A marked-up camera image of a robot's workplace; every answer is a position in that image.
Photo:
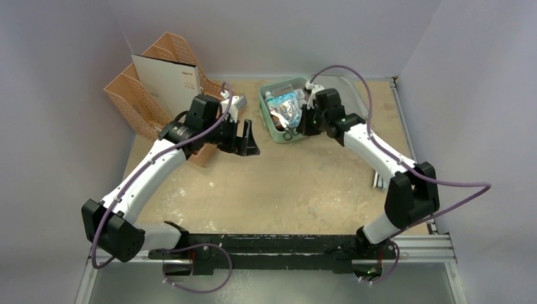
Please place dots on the black handled scissors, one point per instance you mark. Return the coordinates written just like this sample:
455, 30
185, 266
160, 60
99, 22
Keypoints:
283, 125

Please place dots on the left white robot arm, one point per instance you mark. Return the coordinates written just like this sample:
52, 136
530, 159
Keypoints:
110, 223

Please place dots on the mint green case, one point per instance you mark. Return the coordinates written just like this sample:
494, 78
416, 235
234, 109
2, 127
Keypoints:
350, 98

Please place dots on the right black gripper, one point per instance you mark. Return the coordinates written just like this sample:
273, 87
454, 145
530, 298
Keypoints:
305, 124

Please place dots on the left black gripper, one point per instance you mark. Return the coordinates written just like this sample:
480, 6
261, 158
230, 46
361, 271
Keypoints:
244, 145

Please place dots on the small white bottle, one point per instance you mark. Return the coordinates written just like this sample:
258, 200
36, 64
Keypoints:
270, 102

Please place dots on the blue gauze packet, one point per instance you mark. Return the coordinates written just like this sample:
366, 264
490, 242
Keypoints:
289, 107

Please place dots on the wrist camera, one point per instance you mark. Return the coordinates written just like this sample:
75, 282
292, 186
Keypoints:
311, 89
234, 105

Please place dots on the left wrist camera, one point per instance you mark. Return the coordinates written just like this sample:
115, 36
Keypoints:
234, 105

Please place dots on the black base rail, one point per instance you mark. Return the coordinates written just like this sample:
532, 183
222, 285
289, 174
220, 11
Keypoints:
340, 254

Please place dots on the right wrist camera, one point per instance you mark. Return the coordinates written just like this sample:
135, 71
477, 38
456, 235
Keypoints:
311, 89

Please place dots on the peach plastic file organizer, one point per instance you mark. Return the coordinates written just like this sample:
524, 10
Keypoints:
136, 104

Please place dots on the white booklet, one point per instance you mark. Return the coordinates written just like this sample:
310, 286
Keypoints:
172, 84

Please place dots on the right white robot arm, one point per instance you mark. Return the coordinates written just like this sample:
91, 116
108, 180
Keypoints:
409, 199

